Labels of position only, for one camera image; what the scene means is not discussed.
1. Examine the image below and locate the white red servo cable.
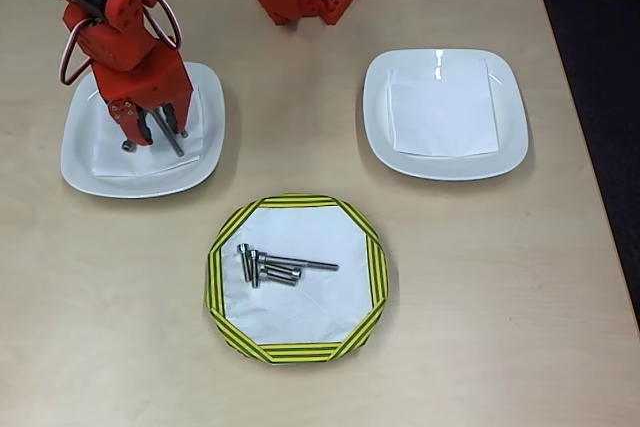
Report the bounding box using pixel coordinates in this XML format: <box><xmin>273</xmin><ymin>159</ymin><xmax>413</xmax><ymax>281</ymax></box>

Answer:
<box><xmin>142</xmin><ymin>0</ymin><xmax>182</xmax><ymax>48</ymax></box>
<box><xmin>58</xmin><ymin>16</ymin><xmax>97</xmax><ymax>87</ymax></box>

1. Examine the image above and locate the short steel socket head screw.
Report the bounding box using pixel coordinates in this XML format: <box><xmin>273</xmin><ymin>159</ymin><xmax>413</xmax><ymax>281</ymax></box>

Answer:
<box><xmin>264</xmin><ymin>264</ymin><xmax>305</xmax><ymax>279</ymax></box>
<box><xmin>258</xmin><ymin>270</ymin><xmax>300</xmax><ymax>289</ymax></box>
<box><xmin>236</xmin><ymin>242</ymin><xmax>253</xmax><ymax>282</ymax></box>
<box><xmin>248</xmin><ymin>248</ymin><xmax>263</xmax><ymax>290</ymax></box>

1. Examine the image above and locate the white paper napkin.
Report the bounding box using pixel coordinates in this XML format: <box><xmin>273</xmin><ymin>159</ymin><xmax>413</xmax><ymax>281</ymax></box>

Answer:
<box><xmin>92</xmin><ymin>91</ymin><xmax>206</xmax><ymax>181</ymax></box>
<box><xmin>387</xmin><ymin>55</ymin><xmax>501</xmax><ymax>158</ymax></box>

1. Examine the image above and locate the yellow green striped paper plate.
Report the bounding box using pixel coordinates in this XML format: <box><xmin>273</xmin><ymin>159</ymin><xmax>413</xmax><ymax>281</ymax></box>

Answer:
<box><xmin>203</xmin><ymin>192</ymin><xmax>391</xmax><ymax>366</ymax></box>

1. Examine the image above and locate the white square ceramic plate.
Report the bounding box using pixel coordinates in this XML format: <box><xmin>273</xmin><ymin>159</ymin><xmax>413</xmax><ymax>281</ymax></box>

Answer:
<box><xmin>59</xmin><ymin>62</ymin><xmax>226</xmax><ymax>199</ymax></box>
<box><xmin>362</xmin><ymin>48</ymin><xmax>530</xmax><ymax>182</ymax></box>

